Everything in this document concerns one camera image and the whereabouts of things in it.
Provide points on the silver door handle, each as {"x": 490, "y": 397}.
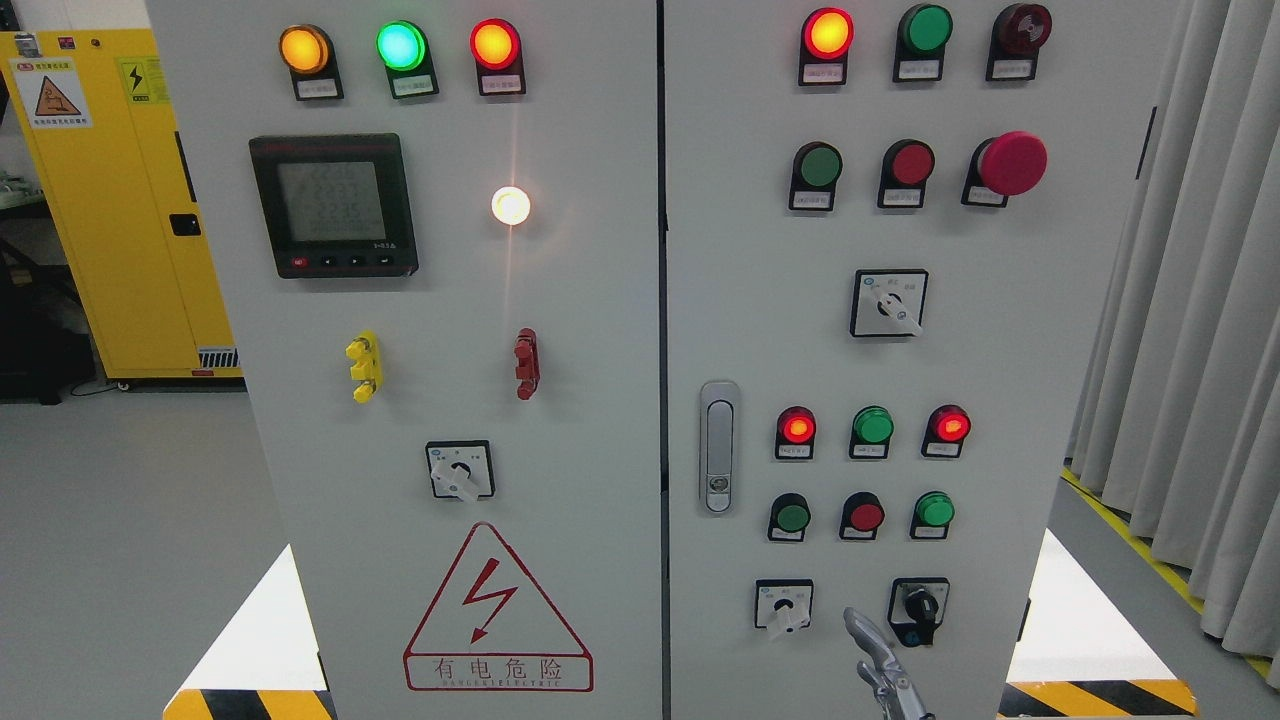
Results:
{"x": 719, "y": 401}

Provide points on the grey left cabinet door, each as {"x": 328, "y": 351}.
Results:
{"x": 576, "y": 468}

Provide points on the grey cabinet door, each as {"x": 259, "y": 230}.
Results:
{"x": 576, "y": 468}
{"x": 761, "y": 296}

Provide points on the grey right cabinet door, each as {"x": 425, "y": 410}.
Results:
{"x": 761, "y": 296}

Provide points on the red terminal connector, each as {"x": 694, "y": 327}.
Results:
{"x": 527, "y": 369}

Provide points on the red lit indicator left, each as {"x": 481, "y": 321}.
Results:
{"x": 795, "y": 432}

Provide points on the red lit indicator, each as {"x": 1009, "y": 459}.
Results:
{"x": 795, "y": 432}
{"x": 945, "y": 432}

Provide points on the white indicator light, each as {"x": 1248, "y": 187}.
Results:
{"x": 511, "y": 205}

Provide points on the green push button lower left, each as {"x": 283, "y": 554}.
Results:
{"x": 789, "y": 519}

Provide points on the green push button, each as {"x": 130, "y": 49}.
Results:
{"x": 814, "y": 176}
{"x": 789, "y": 519}
{"x": 932, "y": 516}

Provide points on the green indicator middle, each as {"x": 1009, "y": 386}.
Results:
{"x": 871, "y": 431}

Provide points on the green push button upper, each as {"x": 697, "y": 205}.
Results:
{"x": 814, "y": 176}

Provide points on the red push button lower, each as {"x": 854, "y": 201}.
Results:
{"x": 862, "y": 516}

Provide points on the red push button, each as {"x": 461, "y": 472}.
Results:
{"x": 905, "y": 169}
{"x": 862, "y": 516}

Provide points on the yellow terminal connector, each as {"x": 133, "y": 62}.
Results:
{"x": 365, "y": 369}

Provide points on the red danger warning sticker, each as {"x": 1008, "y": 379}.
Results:
{"x": 490, "y": 627}

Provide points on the red lit indicator right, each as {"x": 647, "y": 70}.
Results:
{"x": 945, "y": 432}

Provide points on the green push button lower right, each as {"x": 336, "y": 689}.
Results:
{"x": 932, "y": 516}

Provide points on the red push button upper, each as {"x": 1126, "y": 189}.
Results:
{"x": 905, "y": 169}

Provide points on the black digital power meter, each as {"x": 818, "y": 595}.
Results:
{"x": 336, "y": 206}

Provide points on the red indicator light top left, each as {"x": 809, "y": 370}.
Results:
{"x": 497, "y": 50}

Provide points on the red indicator light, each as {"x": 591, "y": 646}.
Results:
{"x": 825, "y": 41}
{"x": 497, "y": 50}

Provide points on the red indicator light top right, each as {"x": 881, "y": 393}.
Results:
{"x": 825, "y": 41}

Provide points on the green indicator light top left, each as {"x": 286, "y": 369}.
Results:
{"x": 405, "y": 52}

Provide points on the green indicator light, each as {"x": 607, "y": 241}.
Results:
{"x": 921, "y": 39}
{"x": 405, "y": 52}

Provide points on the red emergency stop button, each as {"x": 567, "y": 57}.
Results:
{"x": 1002, "y": 167}

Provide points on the green indicator light top right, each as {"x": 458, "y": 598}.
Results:
{"x": 921, "y": 39}

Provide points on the amber indicator light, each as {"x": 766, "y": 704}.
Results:
{"x": 310, "y": 57}

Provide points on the dark red buzzer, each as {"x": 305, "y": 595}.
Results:
{"x": 1018, "y": 33}

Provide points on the grey curtain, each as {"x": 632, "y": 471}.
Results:
{"x": 1179, "y": 421}

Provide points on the left hazard striped base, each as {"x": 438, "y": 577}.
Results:
{"x": 243, "y": 704}

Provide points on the hazard striped base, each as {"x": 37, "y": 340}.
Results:
{"x": 1098, "y": 698}
{"x": 243, "y": 704}

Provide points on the right hazard striped base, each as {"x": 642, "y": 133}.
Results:
{"x": 1098, "y": 698}

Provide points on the yellow safety cabinet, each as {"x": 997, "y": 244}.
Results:
{"x": 96, "y": 113}

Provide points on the left door selector switch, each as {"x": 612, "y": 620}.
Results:
{"x": 462, "y": 470}

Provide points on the upper right selector switch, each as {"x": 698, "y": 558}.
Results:
{"x": 888, "y": 303}

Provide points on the lower white selector switch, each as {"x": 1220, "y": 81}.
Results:
{"x": 783, "y": 606}

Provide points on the black key switch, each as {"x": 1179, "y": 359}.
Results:
{"x": 917, "y": 608}

